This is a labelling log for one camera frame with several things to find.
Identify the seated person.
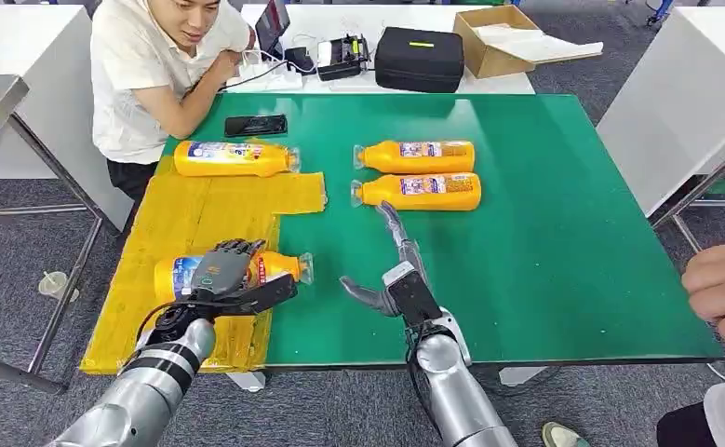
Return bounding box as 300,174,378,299
90,0,259,206

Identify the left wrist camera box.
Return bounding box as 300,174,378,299
212,274,301,317

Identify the brown cardboard box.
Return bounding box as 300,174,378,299
452,5,605,80

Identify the orange drink bottle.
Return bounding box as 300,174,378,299
173,140,302,179
349,172,483,213
352,140,477,175
153,250,316,307

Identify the black power adapter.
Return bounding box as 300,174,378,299
283,46,316,75

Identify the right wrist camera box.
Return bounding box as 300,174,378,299
382,261,444,329

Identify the clear plastic cup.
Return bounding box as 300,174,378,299
37,271,81,304

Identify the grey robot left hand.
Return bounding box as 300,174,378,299
188,238,268,298

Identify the white power strip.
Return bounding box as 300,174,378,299
226,60,304,94

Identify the blue wheeled frame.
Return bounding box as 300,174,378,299
645,0,676,27

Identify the white desk with grey panel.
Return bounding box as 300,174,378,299
0,5,135,233

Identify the yellow sheet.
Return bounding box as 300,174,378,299
80,138,329,375

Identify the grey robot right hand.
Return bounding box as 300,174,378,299
339,201,431,318

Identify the white paper sheet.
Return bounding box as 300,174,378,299
473,22,605,65

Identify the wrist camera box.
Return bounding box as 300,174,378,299
382,261,444,329
212,274,301,317

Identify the long white desk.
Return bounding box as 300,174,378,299
226,3,536,96

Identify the black label printer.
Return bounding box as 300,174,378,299
316,34,372,83

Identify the black zip case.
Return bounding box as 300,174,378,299
373,26,465,94

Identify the black smartphone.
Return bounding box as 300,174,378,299
223,114,289,138

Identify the black tablet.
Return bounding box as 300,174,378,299
254,0,291,61

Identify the white table foot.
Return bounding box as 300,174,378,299
498,367,549,388
226,370,268,394

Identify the black cable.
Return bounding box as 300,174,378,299
217,58,289,94

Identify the white desk with steel legs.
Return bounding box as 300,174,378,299
596,5,725,255

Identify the green table mat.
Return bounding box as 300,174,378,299
163,92,725,370

